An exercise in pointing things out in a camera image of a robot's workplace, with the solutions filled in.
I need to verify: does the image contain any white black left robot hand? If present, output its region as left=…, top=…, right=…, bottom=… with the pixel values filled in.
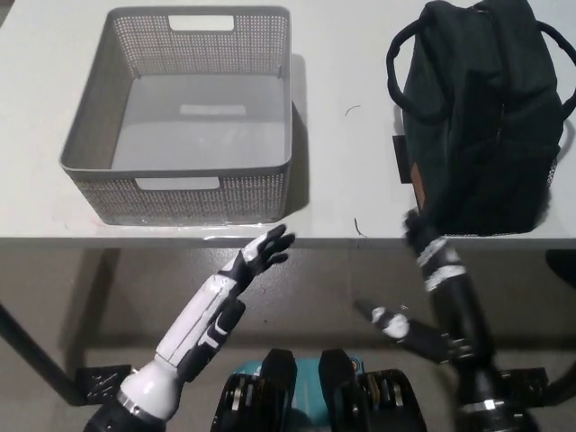
left=154, top=223, right=297, bottom=384

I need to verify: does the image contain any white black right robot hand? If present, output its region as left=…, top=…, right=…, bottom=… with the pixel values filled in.
left=354, top=210, right=510, bottom=409

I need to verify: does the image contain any dark green fabric lunch bag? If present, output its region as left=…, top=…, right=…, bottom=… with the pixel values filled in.
left=385, top=0, right=576, bottom=238

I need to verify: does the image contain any black ribbed robot torso block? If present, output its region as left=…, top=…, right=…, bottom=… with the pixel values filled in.
left=211, top=348, right=298, bottom=432
left=317, top=349, right=428, bottom=432

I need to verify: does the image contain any black tape patch on floor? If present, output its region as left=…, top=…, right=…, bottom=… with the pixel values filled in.
left=74, top=364, right=132, bottom=406
left=497, top=367, right=549, bottom=401

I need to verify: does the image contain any dark rounded object under table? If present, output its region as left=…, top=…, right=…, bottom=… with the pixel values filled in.
left=544, top=249, right=576, bottom=290

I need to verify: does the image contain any grey perforated plastic basket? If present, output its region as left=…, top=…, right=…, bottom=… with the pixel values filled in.
left=58, top=5, right=294, bottom=227

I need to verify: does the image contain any black tape patch on table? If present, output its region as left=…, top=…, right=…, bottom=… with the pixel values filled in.
left=391, top=134, right=414, bottom=185

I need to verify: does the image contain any dark metal table leg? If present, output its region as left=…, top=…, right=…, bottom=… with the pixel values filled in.
left=0, top=300, right=77, bottom=406

